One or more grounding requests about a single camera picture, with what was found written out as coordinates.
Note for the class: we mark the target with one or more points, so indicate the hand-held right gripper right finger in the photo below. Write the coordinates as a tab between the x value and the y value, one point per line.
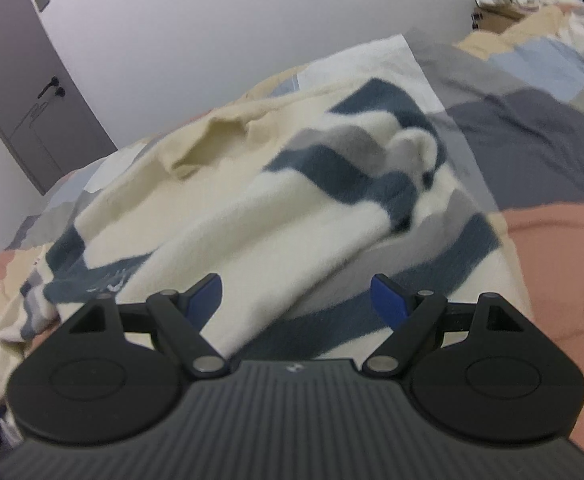
389	302

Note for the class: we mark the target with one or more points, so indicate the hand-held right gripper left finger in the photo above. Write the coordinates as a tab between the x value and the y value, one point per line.
206	300

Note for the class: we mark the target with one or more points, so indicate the cream striped sweater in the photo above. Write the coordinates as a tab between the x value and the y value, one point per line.
252	210

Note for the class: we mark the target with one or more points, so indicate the patchwork quilt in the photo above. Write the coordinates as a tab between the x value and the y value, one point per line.
536	160

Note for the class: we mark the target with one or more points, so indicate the grey door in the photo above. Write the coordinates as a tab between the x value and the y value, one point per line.
27	90

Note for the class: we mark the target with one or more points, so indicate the cardboard box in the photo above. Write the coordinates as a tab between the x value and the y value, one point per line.
494	20

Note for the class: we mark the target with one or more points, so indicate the grey light switch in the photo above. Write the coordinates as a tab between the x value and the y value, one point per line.
43	0

